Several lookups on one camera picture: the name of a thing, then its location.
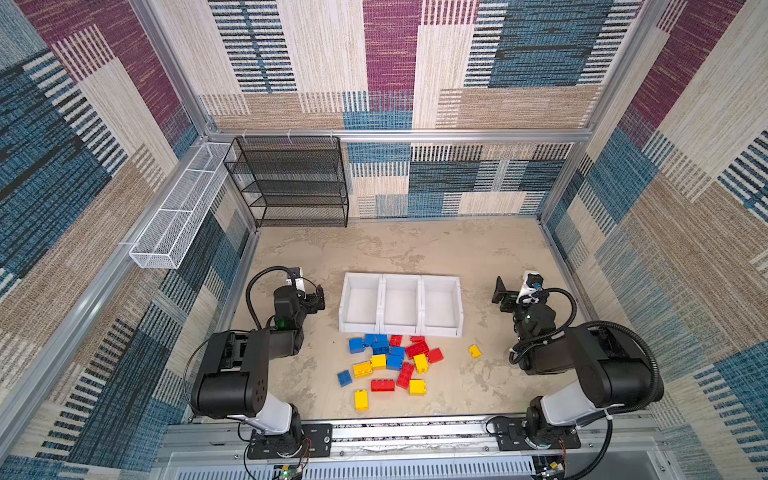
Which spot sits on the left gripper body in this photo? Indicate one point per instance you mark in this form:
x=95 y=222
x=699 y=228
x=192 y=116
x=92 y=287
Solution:
x=313 y=298

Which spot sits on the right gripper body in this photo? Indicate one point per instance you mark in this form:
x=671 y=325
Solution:
x=510 y=297

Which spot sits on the small yellow lego brick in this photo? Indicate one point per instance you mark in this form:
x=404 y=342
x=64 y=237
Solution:
x=474 y=351

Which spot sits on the yellow lego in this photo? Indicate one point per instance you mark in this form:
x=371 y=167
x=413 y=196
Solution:
x=421 y=363
x=361 y=400
x=417 y=387
x=378 y=362
x=363 y=369

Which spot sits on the large red lego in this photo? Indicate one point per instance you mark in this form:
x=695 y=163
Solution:
x=418 y=348

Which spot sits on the long red lego front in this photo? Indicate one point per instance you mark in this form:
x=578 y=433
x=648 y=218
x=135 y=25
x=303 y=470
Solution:
x=382 y=385

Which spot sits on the red lego diagonal brick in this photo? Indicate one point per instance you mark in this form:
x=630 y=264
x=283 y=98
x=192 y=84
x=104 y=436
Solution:
x=405 y=375

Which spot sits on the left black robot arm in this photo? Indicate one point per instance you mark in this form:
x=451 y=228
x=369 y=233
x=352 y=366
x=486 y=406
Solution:
x=232 y=380

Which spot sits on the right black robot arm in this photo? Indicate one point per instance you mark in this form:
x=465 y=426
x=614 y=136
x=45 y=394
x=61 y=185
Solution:
x=616 y=371

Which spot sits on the left white bin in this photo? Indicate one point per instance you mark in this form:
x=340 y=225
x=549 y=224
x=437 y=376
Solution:
x=359 y=304

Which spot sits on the white bin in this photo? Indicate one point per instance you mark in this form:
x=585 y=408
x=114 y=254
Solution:
x=441 y=301
x=401 y=309
x=359 y=304

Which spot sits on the right white bin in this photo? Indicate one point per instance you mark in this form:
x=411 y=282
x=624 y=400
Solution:
x=441 y=301

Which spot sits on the blue lego pair back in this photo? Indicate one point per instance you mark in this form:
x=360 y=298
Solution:
x=379 y=343

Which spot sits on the small blue lego left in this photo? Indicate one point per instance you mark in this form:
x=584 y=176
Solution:
x=344 y=378

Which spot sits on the middle white bin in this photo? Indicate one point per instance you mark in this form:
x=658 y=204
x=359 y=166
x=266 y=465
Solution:
x=401 y=309

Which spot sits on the red lego right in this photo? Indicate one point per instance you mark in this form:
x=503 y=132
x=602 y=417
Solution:
x=435 y=355

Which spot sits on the black wire shelf rack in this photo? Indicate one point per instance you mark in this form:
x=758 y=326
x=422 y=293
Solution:
x=290 y=181

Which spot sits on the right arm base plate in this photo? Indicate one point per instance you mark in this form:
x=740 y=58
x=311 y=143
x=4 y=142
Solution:
x=516 y=433

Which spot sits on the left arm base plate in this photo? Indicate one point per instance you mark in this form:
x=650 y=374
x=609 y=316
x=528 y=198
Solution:
x=312 y=440

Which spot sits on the white wire mesh basket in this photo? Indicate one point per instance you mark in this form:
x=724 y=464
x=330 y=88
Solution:
x=165 y=241

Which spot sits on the aluminium front rail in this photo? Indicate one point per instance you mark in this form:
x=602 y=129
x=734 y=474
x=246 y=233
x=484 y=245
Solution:
x=430 y=447

